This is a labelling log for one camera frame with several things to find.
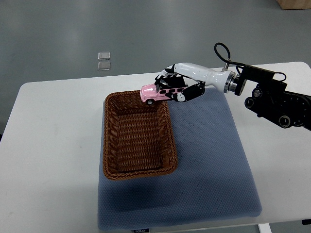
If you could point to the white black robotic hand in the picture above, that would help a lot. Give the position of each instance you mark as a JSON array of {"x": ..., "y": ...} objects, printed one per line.
[{"x": 224, "y": 80}]

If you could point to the pink toy car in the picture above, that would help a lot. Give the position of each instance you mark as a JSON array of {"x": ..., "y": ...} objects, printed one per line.
[{"x": 151, "y": 93}]

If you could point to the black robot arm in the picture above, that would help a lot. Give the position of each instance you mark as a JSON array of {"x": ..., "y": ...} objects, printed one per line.
[{"x": 270, "y": 99}]

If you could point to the brown wicker basket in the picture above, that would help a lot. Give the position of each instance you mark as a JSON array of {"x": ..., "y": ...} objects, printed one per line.
[{"x": 138, "y": 138}]

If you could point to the upper floor socket plate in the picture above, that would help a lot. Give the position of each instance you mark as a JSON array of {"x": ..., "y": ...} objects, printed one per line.
[{"x": 104, "y": 55}]

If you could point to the blue-grey padded mat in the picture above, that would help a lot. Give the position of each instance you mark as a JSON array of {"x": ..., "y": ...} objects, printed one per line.
[{"x": 213, "y": 180}]

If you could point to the cardboard box corner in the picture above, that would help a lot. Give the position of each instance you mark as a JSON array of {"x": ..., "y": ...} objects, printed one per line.
[{"x": 294, "y": 4}]

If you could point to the white table leg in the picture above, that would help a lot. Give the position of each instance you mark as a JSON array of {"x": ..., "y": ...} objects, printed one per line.
[{"x": 264, "y": 228}]

